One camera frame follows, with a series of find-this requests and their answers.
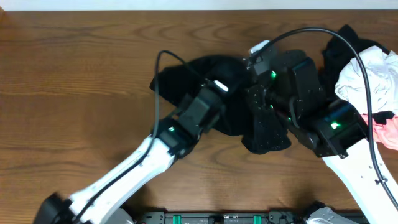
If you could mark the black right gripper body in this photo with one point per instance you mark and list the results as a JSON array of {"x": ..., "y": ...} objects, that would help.
[{"x": 261, "y": 101}]

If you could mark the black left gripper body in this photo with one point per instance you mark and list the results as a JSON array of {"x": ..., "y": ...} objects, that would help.
[{"x": 216, "y": 101}]

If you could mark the black velvet skirt with buttons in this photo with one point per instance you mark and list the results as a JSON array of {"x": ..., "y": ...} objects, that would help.
[{"x": 261, "y": 132}]

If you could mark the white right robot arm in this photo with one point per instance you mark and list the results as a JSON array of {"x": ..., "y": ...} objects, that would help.
[{"x": 287, "y": 97}]

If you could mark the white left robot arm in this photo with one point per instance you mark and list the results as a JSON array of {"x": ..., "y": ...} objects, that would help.
[{"x": 124, "y": 180}]

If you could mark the dark green garment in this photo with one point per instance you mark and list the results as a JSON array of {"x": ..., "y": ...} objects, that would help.
[{"x": 337, "y": 55}]

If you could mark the white garment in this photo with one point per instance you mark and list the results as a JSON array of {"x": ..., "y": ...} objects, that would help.
[{"x": 382, "y": 77}]

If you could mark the pink garment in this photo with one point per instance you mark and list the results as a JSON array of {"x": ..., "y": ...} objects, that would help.
[{"x": 386, "y": 133}]

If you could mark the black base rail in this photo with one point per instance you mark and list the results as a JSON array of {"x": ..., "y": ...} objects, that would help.
[{"x": 271, "y": 217}]

